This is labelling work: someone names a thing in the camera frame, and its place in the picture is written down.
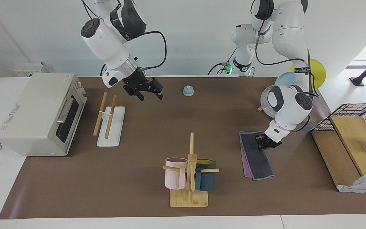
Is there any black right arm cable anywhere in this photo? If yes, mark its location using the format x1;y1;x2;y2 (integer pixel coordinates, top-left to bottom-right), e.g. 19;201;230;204
137;30;167;71

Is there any white power strip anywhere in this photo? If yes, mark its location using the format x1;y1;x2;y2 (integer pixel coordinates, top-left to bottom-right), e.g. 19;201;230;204
14;61;48;77

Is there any white wooden-bar towel rack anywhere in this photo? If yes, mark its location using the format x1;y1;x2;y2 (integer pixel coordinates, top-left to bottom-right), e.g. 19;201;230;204
93;92;125;147

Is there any purple and grey towel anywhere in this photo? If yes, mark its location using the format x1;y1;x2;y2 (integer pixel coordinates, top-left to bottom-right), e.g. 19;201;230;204
239;131;275;181

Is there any brown table mat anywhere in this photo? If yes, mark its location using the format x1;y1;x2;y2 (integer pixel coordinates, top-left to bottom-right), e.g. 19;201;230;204
0;76;366;220

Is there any yellow plate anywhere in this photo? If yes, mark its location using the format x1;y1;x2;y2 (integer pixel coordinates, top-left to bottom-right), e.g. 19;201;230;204
289;58;326;89

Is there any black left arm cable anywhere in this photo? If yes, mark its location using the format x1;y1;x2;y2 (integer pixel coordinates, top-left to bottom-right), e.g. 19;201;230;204
254;32;320;96

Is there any white patterned paper sheet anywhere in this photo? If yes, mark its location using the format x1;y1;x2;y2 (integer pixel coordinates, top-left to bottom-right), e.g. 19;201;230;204
337;172;366;193

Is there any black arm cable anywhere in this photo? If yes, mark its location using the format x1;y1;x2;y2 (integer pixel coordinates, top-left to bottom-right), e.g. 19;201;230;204
254;32;320;96
137;30;167;71

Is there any grey plate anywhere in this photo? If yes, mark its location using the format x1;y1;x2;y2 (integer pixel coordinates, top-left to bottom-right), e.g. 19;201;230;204
261;86;285;117

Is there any pink mug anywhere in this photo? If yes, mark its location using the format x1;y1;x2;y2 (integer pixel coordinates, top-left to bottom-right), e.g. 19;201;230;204
165;158;188;190

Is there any dark teal mug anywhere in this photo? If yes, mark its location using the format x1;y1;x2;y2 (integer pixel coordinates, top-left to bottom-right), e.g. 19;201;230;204
195;159;216;191

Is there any light blue plate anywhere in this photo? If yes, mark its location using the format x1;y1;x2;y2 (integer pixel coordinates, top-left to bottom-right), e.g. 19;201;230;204
274;72;298;88

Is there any beige toaster oven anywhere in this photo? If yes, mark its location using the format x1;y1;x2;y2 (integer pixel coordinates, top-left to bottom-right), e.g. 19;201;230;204
0;74;87;156

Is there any wooden mug tree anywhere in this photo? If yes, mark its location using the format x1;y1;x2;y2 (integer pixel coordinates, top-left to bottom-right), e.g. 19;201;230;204
163;133;219;208

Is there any black wire basket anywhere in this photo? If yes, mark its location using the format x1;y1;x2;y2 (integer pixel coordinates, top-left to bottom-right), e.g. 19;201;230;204
310;103;366;137

